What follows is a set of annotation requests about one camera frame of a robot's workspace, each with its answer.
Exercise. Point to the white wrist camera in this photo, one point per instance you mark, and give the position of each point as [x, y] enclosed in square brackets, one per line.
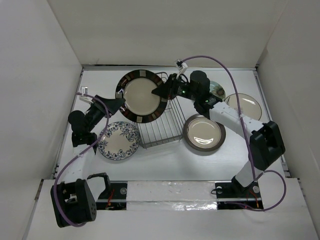
[181, 66]
[83, 95]

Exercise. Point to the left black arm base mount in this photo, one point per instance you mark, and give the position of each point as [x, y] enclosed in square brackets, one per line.
[108, 195]

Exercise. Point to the grey wire dish rack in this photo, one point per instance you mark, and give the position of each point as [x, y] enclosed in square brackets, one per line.
[165, 129]

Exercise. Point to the cream tree pattern plate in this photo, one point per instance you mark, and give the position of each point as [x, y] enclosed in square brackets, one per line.
[249, 106]

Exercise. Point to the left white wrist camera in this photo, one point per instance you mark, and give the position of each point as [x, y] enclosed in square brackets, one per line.
[83, 95]

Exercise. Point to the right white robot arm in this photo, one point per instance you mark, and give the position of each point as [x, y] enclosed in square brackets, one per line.
[264, 140]

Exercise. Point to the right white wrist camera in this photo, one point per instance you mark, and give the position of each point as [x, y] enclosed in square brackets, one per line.
[181, 66]

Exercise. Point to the silver taped front rail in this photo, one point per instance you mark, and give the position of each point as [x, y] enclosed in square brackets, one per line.
[170, 196]

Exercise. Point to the teal flower plate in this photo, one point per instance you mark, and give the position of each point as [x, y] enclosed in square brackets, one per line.
[217, 90]

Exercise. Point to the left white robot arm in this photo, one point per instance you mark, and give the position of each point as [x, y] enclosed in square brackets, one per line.
[75, 192]

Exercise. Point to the dark striped rim plate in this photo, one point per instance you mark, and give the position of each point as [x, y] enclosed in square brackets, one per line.
[141, 105]

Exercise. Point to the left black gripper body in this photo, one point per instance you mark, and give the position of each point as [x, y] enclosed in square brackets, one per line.
[97, 112]

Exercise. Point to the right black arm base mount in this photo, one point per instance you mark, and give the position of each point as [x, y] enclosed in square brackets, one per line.
[232, 196]

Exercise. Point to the blue floral plate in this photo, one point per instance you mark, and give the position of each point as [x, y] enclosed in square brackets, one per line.
[119, 141]

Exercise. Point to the brown rim cream plate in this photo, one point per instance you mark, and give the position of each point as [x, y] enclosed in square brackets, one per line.
[203, 134]

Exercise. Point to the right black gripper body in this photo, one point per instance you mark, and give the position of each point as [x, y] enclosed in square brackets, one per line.
[180, 88]

